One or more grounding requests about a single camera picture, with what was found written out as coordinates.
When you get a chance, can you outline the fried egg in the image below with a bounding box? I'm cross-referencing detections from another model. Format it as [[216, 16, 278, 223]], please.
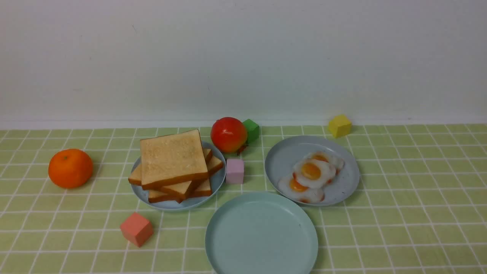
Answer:
[[293, 158, 336, 189], [307, 151, 345, 173], [278, 175, 325, 204]]

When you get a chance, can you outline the toast slice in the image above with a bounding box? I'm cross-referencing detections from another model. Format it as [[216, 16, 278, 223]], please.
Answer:
[[148, 179, 212, 204], [128, 148, 224, 200], [127, 148, 213, 186], [140, 129, 209, 190]]

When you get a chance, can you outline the green cube block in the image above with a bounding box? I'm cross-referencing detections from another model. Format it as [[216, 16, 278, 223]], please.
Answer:
[[242, 119, 260, 145]]

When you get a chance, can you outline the red tomato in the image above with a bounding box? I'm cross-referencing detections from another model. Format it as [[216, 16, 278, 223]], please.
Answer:
[[210, 117, 248, 155]]

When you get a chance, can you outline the pink cube block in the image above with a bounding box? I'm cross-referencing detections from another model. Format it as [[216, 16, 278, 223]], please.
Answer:
[[226, 158, 245, 185]]

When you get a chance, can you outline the blue plate with eggs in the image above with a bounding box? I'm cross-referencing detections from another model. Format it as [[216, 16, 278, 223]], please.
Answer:
[[265, 135, 360, 206]]

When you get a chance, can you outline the blue plate with bread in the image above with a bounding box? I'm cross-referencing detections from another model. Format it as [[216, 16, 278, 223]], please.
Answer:
[[131, 142, 226, 211]]

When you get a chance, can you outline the light teal front plate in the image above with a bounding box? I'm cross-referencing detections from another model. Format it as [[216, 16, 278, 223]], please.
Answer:
[[205, 192, 318, 274]]

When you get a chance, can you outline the yellow cube block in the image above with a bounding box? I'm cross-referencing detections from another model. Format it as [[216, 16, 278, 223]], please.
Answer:
[[328, 115, 352, 139]]

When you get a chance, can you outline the salmon red cube block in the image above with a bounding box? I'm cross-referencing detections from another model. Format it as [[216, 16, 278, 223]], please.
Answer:
[[120, 213, 154, 248]]

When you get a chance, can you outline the green checkered tablecloth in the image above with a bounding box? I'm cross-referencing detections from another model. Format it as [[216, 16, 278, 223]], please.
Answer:
[[0, 124, 487, 274]]

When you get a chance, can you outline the orange mandarin fruit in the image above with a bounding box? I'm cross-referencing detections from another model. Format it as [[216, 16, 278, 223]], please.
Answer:
[[48, 148, 94, 189]]

